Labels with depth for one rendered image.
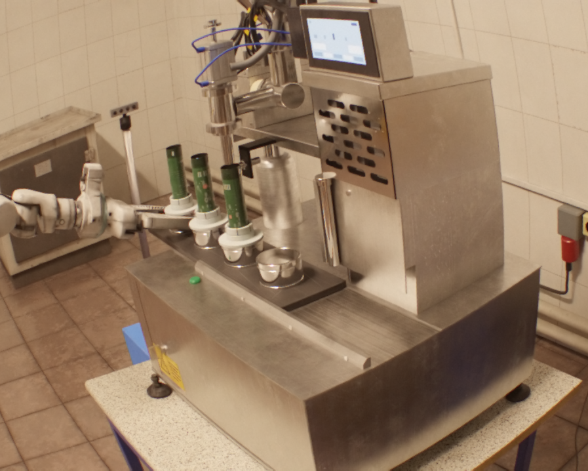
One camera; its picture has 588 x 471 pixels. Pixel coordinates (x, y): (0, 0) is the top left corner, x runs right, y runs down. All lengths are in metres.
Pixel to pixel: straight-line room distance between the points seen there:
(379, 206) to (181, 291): 0.38
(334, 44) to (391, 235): 0.27
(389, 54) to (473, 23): 1.82
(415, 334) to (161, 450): 0.53
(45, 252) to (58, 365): 1.08
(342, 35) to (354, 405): 0.49
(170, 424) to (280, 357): 0.43
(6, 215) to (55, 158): 2.79
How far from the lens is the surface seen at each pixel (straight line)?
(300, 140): 1.28
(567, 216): 2.62
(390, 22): 1.00
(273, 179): 1.45
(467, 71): 1.11
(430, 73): 1.06
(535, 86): 2.65
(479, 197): 1.17
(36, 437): 2.85
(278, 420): 1.07
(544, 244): 2.84
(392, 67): 1.01
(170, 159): 1.48
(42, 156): 4.09
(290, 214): 1.48
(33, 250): 4.19
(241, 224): 1.31
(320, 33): 1.08
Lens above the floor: 1.56
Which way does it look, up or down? 21 degrees down
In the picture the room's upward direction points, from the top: 8 degrees counter-clockwise
